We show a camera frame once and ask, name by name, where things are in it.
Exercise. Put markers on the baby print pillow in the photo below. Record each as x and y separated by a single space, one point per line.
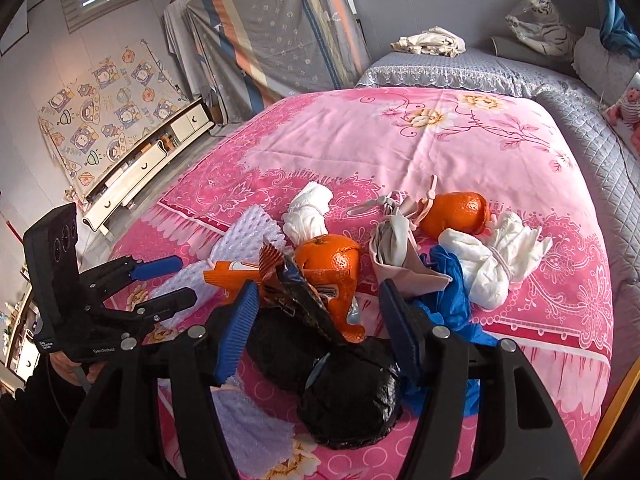
627 105

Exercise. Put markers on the cartoon print wall cloth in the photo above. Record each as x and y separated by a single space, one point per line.
100 105

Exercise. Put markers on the white hanging garment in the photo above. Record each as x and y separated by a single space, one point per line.
177 35

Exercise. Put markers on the grey lace-edged bed sheet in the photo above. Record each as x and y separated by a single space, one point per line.
450 67

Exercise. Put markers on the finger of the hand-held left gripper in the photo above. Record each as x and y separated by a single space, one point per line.
155 267
170 302

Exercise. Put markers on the orange snack wrapper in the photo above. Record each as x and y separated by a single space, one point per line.
230 275

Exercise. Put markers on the pink floral blanket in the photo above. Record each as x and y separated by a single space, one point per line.
350 140

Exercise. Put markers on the blue curtain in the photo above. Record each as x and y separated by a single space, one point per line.
617 25

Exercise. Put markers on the light grey pillow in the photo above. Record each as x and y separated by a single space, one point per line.
595 57

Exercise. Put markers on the striped grey hanging sheet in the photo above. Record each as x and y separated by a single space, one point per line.
280 35

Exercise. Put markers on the orange fruit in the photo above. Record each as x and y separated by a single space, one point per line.
325 260
455 212

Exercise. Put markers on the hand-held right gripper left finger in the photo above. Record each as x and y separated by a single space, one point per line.
240 330

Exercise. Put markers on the white low cabinet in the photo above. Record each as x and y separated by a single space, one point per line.
145 165

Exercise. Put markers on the person's left hand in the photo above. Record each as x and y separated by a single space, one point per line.
65 370

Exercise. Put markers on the black plastic bag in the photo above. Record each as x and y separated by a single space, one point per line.
350 400

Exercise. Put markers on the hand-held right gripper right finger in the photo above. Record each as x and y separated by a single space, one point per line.
400 330

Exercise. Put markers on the cream folded cloth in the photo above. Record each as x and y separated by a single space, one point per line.
430 40

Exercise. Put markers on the white tiger plush toy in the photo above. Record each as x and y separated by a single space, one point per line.
545 25

